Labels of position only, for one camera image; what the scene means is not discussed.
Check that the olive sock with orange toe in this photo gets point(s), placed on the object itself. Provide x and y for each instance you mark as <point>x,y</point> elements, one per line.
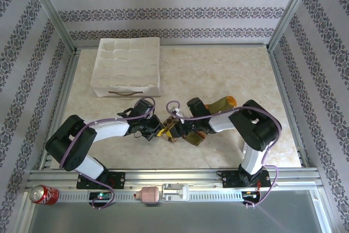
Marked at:
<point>221,103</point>

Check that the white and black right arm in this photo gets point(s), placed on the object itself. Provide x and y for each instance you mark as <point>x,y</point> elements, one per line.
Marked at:
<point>221,121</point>

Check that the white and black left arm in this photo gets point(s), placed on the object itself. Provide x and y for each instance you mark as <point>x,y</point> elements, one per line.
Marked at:
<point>109,129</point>

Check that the white plastic holder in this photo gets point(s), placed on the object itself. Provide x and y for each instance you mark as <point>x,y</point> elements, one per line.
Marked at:
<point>175,192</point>

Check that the pink and white bottle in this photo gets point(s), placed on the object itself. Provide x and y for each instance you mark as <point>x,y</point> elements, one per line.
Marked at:
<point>148,194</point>

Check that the white fabric organizer box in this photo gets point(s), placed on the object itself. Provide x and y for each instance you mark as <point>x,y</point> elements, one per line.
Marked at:
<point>125,61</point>

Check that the slotted metal strip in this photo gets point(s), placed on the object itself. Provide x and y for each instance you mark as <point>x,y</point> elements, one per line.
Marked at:
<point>207,196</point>

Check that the circuit board with green light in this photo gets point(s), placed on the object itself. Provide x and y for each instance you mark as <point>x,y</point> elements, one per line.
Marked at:
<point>101,196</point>

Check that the grey metal panel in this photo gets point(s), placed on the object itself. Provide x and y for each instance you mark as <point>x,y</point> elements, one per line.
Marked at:
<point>174,216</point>

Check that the red soda can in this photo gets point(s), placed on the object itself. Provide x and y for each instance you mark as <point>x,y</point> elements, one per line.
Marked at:
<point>43,195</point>

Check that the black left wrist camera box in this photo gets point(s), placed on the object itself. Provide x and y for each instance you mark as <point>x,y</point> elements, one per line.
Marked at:
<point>144,107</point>

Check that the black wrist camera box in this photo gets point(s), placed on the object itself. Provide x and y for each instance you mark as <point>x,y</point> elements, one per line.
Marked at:
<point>197,107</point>
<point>144,107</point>

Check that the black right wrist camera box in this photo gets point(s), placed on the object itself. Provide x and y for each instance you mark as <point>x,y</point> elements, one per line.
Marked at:
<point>197,107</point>

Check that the aluminium front rail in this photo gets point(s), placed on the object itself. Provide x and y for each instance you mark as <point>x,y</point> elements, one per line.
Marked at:
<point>169,175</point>

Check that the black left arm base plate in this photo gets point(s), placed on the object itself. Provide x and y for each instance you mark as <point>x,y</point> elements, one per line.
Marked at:
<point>118,179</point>

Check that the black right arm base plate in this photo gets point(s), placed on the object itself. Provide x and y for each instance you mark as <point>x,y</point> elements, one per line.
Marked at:
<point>229,179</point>

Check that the aluminium back rail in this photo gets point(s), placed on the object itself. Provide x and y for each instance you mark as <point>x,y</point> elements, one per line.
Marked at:
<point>212,45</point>

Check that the aluminium side rail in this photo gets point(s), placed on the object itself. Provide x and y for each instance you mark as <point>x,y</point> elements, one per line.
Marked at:
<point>61,107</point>
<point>290,107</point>

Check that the aluminium frame post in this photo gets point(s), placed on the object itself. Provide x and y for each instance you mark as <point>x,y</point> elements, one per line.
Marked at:
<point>53,12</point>
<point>290,12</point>

